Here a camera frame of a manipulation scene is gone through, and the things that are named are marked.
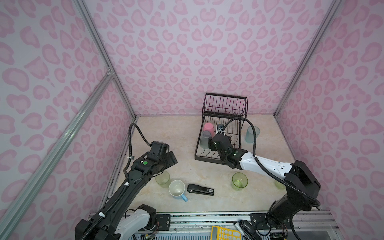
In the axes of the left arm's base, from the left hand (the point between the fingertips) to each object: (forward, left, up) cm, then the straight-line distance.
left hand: (171, 158), depth 79 cm
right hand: (+13, -25, +2) cm, 28 cm away
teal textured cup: (+19, -48, -9) cm, 53 cm away
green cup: (-8, -37, -13) cm, 40 cm away
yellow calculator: (-32, -23, -13) cm, 42 cm away
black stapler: (-13, -13, -12) cm, 22 cm away
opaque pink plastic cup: (+24, -22, -3) cm, 33 cm away
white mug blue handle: (-12, -2, -15) cm, 19 cm away
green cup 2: (-7, +5, -13) cm, 15 cm away
